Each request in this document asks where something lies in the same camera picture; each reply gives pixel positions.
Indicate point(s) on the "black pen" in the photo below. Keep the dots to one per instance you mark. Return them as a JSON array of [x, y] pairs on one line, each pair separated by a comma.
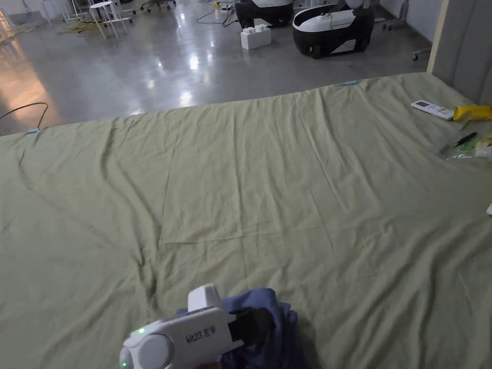
[[466, 139]]

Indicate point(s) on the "white remote control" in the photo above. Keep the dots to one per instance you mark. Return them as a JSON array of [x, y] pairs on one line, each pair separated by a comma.
[[432, 110]]

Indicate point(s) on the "grey padded headboard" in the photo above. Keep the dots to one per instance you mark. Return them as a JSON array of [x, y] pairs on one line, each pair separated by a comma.
[[467, 46]]

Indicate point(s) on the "clear plastic bag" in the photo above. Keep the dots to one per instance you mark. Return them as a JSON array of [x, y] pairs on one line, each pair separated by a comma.
[[459, 152]]

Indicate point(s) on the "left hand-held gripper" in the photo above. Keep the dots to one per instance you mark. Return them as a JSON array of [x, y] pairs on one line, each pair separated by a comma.
[[180, 338]]

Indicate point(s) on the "white brick-shaped block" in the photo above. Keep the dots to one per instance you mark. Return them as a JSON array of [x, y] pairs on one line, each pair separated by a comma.
[[255, 37]]

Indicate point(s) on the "bed with pale green sheet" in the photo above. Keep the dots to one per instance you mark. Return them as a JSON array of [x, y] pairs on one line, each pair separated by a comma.
[[269, 184]]

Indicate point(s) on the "yellow bag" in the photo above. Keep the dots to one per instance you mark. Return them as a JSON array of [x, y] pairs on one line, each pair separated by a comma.
[[474, 112]]

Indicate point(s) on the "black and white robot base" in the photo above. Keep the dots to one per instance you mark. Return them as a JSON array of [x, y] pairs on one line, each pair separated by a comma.
[[334, 27], [265, 11]]

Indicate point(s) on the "dark blue shirt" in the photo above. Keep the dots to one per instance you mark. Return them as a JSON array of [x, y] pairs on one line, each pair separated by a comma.
[[284, 330]]

